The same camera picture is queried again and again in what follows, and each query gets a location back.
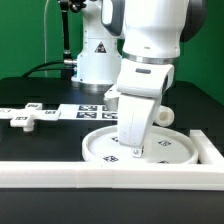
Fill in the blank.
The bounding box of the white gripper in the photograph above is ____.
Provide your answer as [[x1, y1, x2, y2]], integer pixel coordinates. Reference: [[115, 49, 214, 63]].
[[103, 83, 157, 158]]

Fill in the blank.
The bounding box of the white round table top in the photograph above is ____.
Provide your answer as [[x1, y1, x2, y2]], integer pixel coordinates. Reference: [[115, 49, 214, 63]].
[[82, 126, 199, 164]]

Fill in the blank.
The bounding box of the white L-shaped fence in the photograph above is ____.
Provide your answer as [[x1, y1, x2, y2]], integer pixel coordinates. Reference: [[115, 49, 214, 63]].
[[0, 130, 224, 191]]

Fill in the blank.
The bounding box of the white marker sheet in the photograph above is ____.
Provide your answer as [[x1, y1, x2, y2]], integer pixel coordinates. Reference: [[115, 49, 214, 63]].
[[58, 104, 118, 121]]

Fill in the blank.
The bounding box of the white cross-shaped table base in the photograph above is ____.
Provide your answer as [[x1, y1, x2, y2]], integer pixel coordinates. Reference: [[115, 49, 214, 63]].
[[0, 103, 61, 132]]

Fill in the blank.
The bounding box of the black cable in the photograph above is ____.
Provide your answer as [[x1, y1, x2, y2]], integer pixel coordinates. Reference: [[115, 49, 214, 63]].
[[21, 60, 73, 79]]

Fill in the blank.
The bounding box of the white thin cable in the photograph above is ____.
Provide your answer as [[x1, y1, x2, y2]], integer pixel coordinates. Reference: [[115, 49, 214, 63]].
[[43, 0, 52, 78]]

